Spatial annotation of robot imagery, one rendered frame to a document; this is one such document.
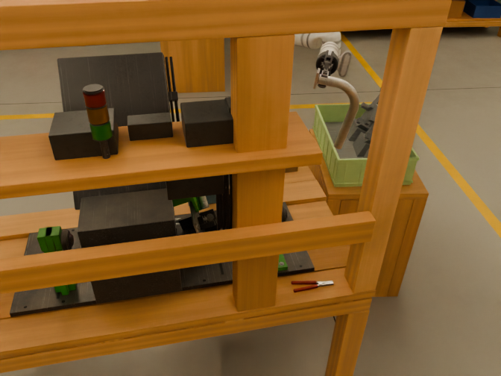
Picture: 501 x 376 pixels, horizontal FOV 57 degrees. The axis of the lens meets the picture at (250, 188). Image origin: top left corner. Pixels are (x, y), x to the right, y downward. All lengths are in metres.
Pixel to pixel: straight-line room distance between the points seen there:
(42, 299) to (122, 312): 0.29
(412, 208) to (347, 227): 1.14
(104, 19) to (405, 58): 0.74
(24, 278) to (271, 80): 0.86
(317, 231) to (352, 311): 0.53
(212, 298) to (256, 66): 0.91
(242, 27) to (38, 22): 0.43
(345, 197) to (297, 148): 1.17
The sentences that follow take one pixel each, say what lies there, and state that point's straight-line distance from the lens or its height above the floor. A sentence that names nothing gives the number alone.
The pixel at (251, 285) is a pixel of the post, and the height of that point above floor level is 1.01.
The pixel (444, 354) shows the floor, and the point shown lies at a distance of 2.88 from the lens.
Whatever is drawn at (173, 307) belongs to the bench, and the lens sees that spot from 1.73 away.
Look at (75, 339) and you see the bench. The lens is 1.72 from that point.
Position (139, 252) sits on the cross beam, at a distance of 1.36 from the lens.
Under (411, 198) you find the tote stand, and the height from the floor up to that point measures 0.76.
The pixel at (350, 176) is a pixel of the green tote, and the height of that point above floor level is 0.86.
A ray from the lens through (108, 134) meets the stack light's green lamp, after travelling 1.23.
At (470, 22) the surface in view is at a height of 0.24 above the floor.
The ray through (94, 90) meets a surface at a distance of 1.18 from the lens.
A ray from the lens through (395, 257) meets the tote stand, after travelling 2.79.
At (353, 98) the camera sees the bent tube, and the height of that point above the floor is 1.56.
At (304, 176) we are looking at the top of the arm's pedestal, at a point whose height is 0.85.
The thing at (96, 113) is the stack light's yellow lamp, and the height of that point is 1.68.
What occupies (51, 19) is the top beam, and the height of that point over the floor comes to 1.91.
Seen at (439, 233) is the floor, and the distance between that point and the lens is 3.59.
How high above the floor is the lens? 2.20
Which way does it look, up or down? 36 degrees down
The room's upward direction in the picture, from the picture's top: 1 degrees clockwise
